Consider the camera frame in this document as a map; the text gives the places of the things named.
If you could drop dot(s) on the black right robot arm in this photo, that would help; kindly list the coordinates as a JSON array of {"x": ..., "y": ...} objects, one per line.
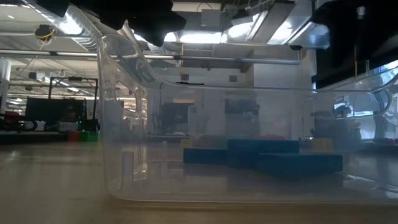
[{"x": 373, "y": 12}]

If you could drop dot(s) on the black ceiling device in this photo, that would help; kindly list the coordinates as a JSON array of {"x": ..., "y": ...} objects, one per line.
[{"x": 44, "y": 31}]

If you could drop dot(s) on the green rectangular block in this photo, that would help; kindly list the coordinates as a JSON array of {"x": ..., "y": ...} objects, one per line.
[{"x": 88, "y": 136}]

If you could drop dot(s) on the black panel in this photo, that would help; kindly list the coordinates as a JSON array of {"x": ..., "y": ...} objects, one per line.
[{"x": 46, "y": 109}]

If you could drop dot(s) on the grey horizontal pipe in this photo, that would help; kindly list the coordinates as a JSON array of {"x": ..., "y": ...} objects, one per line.
[{"x": 264, "y": 60}]

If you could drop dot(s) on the orange-red rectangular block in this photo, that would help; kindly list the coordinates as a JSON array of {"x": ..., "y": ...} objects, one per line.
[{"x": 73, "y": 136}]

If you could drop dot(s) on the clear plastic bin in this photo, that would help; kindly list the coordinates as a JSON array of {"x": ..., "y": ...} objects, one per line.
[{"x": 217, "y": 186}]

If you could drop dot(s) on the silver round ventilation duct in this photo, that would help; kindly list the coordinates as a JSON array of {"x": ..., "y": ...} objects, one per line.
[{"x": 46, "y": 9}]

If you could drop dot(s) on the silver rectangular duct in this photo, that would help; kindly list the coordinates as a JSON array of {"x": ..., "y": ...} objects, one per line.
[{"x": 273, "y": 21}]

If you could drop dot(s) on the black aluminium table frame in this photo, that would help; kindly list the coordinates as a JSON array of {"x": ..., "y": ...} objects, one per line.
[{"x": 31, "y": 138}]

